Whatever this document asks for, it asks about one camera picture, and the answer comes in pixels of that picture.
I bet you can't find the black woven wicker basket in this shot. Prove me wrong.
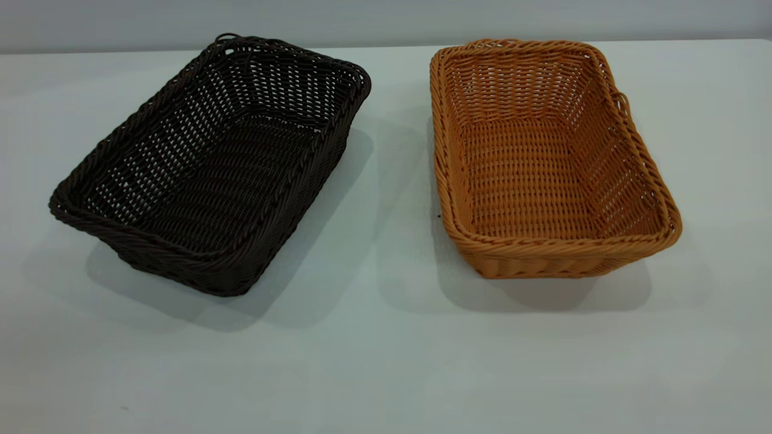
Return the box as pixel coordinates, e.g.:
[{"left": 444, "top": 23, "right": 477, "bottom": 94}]
[{"left": 48, "top": 33, "right": 372, "bottom": 297}]

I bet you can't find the orange woven wicker basket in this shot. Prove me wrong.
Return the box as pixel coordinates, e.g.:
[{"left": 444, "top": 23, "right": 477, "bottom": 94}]
[{"left": 429, "top": 39, "right": 683, "bottom": 279}]

